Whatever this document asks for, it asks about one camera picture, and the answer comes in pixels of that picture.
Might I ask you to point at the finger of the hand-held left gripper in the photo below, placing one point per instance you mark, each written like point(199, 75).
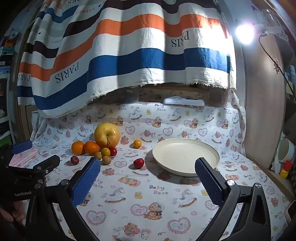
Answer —
point(46, 162)
point(22, 147)

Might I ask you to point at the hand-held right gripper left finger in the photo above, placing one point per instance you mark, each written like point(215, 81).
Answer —
point(86, 183)

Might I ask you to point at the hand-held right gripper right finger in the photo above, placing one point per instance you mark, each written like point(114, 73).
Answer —
point(208, 183)

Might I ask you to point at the small dark red fruit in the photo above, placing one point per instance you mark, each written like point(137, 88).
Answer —
point(74, 160)

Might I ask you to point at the small brown fruit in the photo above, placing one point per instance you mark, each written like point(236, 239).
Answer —
point(106, 160)
point(98, 155)

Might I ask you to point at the orange mandarin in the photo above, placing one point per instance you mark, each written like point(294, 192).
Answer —
point(78, 147)
point(92, 147)

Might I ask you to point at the cream round plate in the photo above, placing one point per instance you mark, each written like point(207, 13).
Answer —
point(185, 155)

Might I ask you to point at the small yellow tomato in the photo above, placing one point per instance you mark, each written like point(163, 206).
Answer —
point(137, 143)
point(105, 152)

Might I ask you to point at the red cherry tomato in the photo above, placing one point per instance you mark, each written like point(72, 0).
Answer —
point(113, 151)

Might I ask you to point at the large yellow apple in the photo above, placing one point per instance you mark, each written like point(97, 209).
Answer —
point(105, 135)

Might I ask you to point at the small red round fruit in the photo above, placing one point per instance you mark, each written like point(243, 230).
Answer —
point(138, 163)

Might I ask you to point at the person's left hand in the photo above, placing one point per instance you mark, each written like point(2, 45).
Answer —
point(5, 214)

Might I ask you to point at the pink box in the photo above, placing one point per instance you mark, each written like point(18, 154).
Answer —
point(23, 158)

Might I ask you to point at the storage shelf with boxes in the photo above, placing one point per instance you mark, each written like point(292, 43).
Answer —
point(5, 92)

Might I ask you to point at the bear print tablecloth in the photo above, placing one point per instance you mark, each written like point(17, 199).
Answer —
point(150, 192)

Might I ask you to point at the red and yellow toy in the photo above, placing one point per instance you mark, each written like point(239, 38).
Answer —
point(286, 169)

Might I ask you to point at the white flat device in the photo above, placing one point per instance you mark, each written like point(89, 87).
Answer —
point(183, 102)

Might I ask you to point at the brown wooden panel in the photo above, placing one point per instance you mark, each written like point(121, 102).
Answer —
point(261, 104)

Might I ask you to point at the striped cloth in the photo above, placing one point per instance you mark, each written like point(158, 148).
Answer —
point(138, 58)

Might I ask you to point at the white clip lamp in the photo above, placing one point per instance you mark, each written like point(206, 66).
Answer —
point(272, 29)

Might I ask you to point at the clear plastic bottle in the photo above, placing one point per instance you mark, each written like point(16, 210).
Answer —
point(269, 15)

